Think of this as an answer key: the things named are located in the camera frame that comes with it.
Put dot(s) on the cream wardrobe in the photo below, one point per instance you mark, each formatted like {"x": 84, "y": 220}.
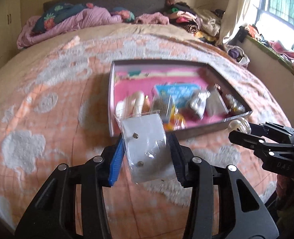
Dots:
{"x": 2, "y": 29}

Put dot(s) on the white pink hair claw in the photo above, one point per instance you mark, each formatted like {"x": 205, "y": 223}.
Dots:
{"x": 137, "y": 102}

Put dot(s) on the plastic bag with silver accessory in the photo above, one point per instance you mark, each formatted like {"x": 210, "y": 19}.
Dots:
{"x": 199, "y": 102}

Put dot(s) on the purple blanket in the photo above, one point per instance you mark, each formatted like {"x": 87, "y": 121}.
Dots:
{"x": 87, "y": 18}

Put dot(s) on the yellow hair clips bag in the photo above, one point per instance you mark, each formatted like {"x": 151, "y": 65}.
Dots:
{"x": 178, "y": 118}

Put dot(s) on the white mesh bag with clothes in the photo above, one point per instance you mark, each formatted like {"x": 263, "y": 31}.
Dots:
{"x": 236, "y": 54}

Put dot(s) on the dark floral pillow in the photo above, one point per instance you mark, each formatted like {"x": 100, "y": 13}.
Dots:
{"x": 52, "y": 17}

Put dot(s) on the pink cardboard tray box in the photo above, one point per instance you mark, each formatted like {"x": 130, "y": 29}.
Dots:
{"x": 201, "y": 128}

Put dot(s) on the window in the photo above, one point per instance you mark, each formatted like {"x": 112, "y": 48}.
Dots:
{"x": 281, "y": 0}

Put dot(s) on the pile of clothes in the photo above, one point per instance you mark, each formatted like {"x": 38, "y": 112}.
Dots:
{"x": 191, "y": 17}

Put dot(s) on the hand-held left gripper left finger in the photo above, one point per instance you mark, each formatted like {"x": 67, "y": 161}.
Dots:
{"x": 115, "y": 161}

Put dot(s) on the pearl hair clip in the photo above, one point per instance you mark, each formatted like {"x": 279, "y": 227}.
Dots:
{"x": 237, "y": 124}

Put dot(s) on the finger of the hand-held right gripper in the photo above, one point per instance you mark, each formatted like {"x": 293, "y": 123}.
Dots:
{"x": 244, "y": 139}
{"x": 274, "y": 132}

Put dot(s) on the grey headboard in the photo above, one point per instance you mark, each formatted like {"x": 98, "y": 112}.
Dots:
{"x": 112, "y": 0}

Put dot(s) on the pink fuzzy garment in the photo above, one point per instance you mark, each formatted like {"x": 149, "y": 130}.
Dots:
{"x": 152, "y": 18}

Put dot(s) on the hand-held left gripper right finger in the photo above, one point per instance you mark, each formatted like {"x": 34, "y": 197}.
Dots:
{"x": 180, "y": 166}

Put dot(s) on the orange white bedspread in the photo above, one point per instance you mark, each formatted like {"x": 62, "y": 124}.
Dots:
{"x": 49, "y": 79}

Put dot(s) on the clothes on windowsill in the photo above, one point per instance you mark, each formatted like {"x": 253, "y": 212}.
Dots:
{"x": 281, "y": 49}

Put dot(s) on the clear bag with earrings card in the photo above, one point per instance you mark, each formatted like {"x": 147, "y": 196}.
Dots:
{"x": 147, "y": 139}

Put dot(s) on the tan bed sheet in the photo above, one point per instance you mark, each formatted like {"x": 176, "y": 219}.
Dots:
{"x": 112, "y": 29}

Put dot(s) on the cream curtain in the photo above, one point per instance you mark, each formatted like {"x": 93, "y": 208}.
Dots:
{"x": 236, "y": 10}

